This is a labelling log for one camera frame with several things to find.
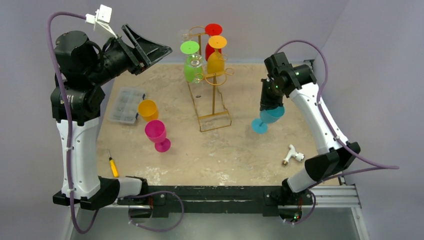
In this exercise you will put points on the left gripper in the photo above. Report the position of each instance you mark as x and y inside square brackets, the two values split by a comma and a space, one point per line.
[148, 51]

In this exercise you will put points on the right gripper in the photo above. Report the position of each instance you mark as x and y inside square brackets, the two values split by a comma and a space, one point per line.
[269, 102]

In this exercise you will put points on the blue wine glass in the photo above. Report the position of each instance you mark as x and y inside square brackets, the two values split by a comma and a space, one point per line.
[266, 117]

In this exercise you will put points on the orange wine glass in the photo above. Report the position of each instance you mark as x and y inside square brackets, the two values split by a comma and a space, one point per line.
[148, 110]
[214, 57]

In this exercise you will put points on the pink wine glass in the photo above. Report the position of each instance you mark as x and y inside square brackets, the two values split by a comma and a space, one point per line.
[156, 132]

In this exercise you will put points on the clear wine glass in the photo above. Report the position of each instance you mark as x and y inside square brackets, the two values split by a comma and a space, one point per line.
[194, 61]
[184, 35]

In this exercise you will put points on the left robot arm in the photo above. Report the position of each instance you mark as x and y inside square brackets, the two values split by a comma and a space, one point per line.
[76, 107]

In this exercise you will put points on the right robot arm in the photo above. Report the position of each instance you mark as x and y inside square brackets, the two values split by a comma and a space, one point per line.
[335, 153]

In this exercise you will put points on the green wine glass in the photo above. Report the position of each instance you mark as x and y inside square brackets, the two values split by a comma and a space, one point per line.
[190, 47]

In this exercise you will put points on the red wine glass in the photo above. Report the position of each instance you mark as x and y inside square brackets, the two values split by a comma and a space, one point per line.
[212, 29]

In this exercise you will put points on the clear plastic organizer box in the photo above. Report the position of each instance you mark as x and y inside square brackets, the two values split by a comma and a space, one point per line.
[125, 108]

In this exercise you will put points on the white plastic pipe fitting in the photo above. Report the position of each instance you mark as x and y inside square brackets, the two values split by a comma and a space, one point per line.
[292, 154]

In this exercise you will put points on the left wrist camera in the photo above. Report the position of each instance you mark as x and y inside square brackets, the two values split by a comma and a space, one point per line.
[101, 21]

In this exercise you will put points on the gold wire glass rack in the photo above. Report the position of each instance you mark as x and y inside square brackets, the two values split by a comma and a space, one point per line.
[208, 102]

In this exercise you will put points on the yellow handled screwdriver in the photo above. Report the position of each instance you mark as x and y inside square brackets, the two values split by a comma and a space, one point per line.
[113, 165]

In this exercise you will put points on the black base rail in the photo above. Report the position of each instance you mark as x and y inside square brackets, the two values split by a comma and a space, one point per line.
[265, 200]

